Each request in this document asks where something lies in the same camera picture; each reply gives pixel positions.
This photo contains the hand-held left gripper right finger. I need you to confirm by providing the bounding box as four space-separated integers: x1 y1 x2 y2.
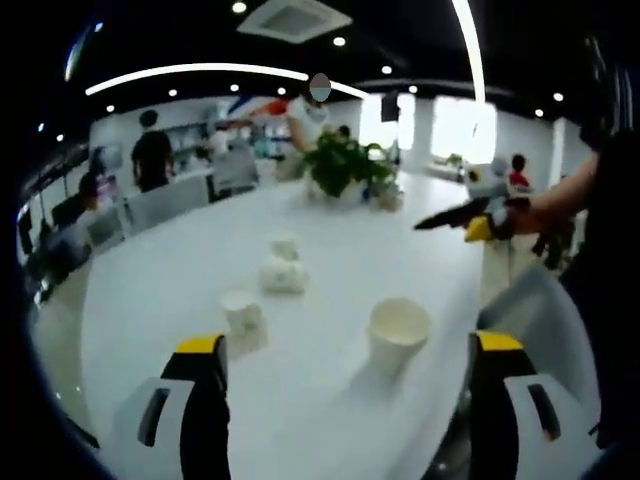
467 329 601 480

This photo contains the small beige pot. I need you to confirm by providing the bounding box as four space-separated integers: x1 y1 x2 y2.
372 189 404 212

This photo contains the black hanging monitor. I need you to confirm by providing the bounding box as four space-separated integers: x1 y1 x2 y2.
380 90 401 122

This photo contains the straight ceiling light strip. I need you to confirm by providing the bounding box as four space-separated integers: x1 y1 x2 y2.
449 0 486 104

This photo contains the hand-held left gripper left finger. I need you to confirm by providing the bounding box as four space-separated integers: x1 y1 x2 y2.
112 332 232 480

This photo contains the person's right hand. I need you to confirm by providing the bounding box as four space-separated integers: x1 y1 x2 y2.
498 196 547 237

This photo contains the light grey chair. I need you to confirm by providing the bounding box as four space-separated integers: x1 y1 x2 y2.
477 264 601 426

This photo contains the ceiling air vent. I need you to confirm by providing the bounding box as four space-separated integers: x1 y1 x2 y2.
236 0 354 44

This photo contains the curved ceiling light strip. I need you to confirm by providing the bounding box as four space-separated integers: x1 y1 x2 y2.
84 62 371 99

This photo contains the operator in striped apron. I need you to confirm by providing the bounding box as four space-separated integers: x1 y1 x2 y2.
559 29 640 451

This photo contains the green print paper cup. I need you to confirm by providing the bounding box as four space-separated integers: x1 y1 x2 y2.
219 289 269 359

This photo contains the plain white paper cup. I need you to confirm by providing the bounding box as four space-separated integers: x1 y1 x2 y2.
367 297 432 379

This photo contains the green potted plant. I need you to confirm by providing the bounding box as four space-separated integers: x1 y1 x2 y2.
299 132 399 206

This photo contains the white table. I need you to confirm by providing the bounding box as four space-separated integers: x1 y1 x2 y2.
79 172 486 480

